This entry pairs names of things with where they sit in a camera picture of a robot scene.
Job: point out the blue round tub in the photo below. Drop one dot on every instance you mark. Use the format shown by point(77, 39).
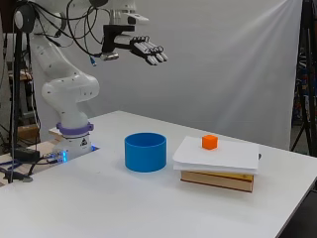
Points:
point(145, 152)

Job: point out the brown hardcover book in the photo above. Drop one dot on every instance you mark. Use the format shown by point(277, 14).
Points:
point(218, 180)

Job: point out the black power adapter box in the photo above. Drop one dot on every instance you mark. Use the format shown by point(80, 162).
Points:
point(26, 154)

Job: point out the white hanging sheet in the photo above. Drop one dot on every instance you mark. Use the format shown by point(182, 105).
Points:
point(211, 66)

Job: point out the black tripod stand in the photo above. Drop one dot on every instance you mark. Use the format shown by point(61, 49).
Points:
point(308, 82)

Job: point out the black light stand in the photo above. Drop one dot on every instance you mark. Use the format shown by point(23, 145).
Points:
point(15, 99)

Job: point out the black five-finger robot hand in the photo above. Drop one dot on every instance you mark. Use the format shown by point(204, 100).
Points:
point(145, 48)

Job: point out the white paper-covered book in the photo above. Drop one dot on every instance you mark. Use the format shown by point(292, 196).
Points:
point(218, 157)

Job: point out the white seven-joint robot arm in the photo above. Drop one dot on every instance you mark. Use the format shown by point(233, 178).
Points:
point(67, 87)

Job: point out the orange cube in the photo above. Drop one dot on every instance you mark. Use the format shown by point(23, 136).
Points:
point(209, 142)

